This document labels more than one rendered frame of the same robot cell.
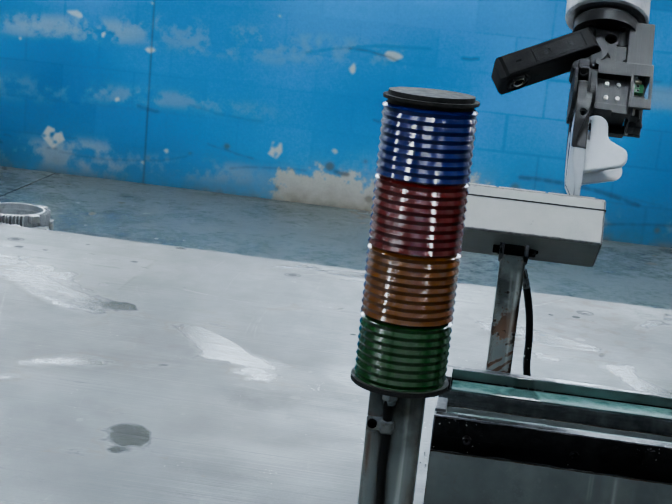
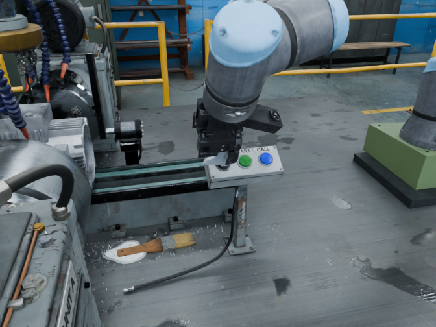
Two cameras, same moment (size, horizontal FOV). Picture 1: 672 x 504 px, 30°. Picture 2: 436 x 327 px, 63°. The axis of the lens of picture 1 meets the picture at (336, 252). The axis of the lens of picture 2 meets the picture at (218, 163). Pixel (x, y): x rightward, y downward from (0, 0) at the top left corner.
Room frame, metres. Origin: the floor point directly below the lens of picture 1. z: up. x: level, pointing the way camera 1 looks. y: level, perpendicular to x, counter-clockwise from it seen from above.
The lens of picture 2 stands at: (1.93, -0.48, 1.45)
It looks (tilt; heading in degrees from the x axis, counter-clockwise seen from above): 29 degrees down; 161
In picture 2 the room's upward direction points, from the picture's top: straight up
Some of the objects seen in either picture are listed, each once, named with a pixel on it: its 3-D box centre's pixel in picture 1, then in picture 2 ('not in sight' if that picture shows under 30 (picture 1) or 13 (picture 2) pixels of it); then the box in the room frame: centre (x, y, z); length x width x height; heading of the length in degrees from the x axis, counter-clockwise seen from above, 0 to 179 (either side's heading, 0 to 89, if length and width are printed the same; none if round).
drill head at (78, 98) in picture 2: not in sight; (65, 105); (0.68, -0.58, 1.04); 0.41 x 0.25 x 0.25; 173
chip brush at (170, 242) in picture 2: not in sight; (156, 245); (1.20, -0.39, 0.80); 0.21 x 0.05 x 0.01; 88
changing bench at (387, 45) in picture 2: not in sight; (359, 59); (-2.51, 3.37, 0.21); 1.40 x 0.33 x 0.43; 81
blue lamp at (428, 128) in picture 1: (426, 141); not in sight; (0.78, -0.05, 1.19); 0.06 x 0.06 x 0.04
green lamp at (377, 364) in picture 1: (403, 348); not in sight; (0.78, -0.05, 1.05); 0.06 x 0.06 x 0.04
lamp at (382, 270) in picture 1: (410, 281); not in sight; (0.78, -0.05, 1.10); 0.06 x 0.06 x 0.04
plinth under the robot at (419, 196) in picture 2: not in sight; (419, 172); (1.16, 0.55, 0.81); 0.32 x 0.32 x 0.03; 83
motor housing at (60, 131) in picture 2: not in sight; (49, 156); (1.01, -0.62, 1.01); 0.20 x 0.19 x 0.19; 83
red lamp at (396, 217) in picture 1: (418, 212); not in sight; (0.78, -0.05, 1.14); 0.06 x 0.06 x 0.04
